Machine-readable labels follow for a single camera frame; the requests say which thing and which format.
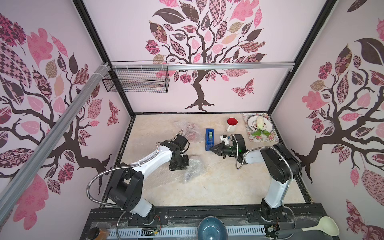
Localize blue ceramic bowl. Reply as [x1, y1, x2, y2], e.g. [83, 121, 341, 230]
[197, 216, 228, 240]

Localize aluminium frame bar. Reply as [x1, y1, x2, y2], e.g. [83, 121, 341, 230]
[1, 63, 109, 223]
[112, 62, 295, 71]

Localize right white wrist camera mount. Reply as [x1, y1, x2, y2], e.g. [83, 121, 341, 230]
[220, 135, 232, 146]

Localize red mug black handle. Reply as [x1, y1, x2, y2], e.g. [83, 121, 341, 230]
[185, 123, 198, 139]

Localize left metal flex conduit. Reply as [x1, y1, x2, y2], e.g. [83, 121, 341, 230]
[86, 128, 184, 209]

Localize cream ladle grey handle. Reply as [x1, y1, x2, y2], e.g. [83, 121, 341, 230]
[275, 216, 340, 237]

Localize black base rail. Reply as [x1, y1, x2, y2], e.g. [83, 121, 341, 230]
[80, 203, 327, 240]

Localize white green toy vegetable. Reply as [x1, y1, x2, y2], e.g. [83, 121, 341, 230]
[252, 116, 271, 137]

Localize white decorated plate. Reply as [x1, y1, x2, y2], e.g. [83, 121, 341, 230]
[245, 115, 274, 133]

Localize white slotted cable duct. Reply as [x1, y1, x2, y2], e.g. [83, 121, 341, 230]
[119, 225, 266, 239]

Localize white mug red interior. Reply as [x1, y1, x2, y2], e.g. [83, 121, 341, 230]
[226, 118, 239, 133]

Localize lavender mug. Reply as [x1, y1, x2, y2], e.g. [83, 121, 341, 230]
[185, 164, 203, 182]

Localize black wire basket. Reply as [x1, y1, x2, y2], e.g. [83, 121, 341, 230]
[103, 60, 170, 93]

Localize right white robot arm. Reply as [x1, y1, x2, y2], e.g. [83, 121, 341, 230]
[209, 134, 302, 222]

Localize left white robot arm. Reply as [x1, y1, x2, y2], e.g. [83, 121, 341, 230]
[107, 135, 190, 223]

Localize left aluminium frame bar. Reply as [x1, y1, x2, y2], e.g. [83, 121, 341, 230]
[1, 63, 109, 223]

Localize floral placemat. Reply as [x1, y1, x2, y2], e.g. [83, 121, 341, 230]
[243, 113, 280, 143]

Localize blue tape dispenser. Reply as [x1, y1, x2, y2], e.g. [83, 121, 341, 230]
[205, 129, 215, 152]

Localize rear aluminium frame bar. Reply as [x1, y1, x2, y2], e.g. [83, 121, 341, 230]
[112, 62, 295, 71]

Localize brown jar black lid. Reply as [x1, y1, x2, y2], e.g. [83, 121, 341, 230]
[87, 227, 110, 240]

